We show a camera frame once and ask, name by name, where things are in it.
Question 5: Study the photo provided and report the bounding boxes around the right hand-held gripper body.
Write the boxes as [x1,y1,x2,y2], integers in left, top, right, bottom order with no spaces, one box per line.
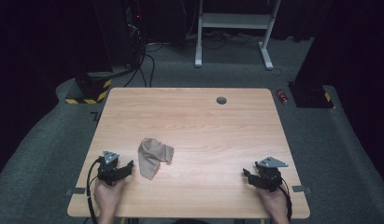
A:
[254,156,290,192]

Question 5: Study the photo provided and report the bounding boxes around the grey tape piece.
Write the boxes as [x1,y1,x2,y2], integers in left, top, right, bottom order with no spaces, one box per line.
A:
[65,187,87,196]
[292,185,313,194]

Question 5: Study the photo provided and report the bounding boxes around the beige cloth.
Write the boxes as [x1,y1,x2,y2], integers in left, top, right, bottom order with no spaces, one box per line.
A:
[137,137,176,181]

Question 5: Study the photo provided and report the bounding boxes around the black yellow striped stand base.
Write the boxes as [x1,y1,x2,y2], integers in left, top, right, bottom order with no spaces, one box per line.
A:
[64,72,114,105]

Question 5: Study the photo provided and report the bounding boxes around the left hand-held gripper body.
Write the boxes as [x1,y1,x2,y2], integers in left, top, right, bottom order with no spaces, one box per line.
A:
[96,150,127,187]

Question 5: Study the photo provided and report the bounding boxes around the person's right hand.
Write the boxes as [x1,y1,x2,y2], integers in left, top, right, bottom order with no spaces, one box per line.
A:
[256,183,289,220]

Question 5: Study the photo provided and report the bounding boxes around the red can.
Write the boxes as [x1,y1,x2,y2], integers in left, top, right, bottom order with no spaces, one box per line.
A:
[276,89,290,106]

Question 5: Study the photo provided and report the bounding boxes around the bundle of floor cables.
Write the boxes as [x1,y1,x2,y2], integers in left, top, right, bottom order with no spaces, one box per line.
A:
[185,30,263,50]

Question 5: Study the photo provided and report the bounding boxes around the black floor cable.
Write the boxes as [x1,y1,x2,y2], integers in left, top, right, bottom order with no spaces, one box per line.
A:
[123,43,148,88]
[144,53,156,89]

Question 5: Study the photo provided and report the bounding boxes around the dark equipment rack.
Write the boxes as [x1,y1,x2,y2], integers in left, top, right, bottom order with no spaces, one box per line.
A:
[123,0,148,67]

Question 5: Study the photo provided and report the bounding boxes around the white metal stand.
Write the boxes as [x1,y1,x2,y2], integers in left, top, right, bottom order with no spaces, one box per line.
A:
[193,0,283,71]

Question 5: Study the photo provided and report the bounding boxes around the right hand-held gripper black cable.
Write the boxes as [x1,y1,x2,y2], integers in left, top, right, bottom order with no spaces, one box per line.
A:
[279,177,293,222]

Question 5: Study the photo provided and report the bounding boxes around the person's left hand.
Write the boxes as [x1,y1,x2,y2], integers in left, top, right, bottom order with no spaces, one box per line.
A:
[93,178,127,218]

